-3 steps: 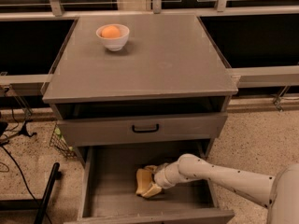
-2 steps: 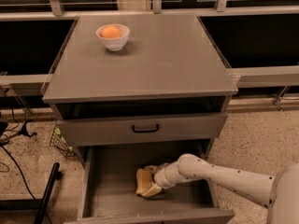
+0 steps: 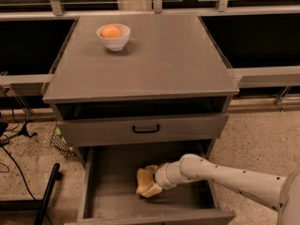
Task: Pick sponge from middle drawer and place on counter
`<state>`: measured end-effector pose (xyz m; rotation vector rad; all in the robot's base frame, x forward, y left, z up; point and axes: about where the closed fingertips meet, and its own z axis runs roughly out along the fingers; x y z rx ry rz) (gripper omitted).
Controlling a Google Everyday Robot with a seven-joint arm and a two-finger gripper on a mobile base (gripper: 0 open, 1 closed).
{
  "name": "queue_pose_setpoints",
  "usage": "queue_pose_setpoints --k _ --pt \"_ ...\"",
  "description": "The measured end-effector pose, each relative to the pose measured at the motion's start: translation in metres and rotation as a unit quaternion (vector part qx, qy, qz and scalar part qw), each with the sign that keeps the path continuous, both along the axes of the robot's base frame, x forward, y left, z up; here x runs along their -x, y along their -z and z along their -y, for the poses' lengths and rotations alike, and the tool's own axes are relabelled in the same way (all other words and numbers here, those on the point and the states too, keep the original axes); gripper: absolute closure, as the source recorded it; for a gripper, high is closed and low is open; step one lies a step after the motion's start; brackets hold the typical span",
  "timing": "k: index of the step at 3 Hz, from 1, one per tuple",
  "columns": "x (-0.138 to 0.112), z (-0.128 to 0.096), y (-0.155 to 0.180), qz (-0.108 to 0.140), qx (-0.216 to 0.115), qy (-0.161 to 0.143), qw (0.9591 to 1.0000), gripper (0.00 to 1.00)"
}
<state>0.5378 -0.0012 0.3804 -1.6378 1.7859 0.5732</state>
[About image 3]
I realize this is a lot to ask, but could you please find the white ceramic bowl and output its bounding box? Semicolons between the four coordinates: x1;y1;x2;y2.
97;23;130;52

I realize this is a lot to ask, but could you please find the grey open middle drawer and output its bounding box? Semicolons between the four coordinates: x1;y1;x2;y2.
67;142;235;225

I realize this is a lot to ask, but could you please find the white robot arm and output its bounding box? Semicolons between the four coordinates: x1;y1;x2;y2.
136;154;300;225

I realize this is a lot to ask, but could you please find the black floor cable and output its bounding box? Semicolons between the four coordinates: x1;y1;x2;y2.
0;141;54;225

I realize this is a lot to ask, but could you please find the black tripod stand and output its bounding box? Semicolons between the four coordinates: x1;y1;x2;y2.
0;87;38;143

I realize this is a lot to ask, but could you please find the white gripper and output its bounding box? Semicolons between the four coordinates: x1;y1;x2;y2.
141;161;195;198

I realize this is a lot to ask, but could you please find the metal rail bracket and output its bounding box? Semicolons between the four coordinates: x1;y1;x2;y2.
274;86;291;113

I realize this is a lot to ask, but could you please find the yellow sponge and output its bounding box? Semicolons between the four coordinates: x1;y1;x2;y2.
136;168;153;195

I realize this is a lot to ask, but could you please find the orange fruit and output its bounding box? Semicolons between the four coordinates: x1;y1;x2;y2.
101;25;121;38

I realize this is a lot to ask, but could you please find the grey drawer cabinet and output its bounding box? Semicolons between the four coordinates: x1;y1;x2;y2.
43;14;238;173

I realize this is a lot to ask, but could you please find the grey top drawer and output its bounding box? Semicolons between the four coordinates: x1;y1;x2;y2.
58;112;229;147

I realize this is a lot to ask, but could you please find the black stand leg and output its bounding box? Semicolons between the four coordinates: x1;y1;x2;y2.
34;163;60;225

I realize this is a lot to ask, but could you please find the black drawer handle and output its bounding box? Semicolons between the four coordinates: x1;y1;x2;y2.
132;125;160;134

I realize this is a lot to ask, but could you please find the wire mesh basket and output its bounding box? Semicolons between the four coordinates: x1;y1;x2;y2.
50;127;77;159

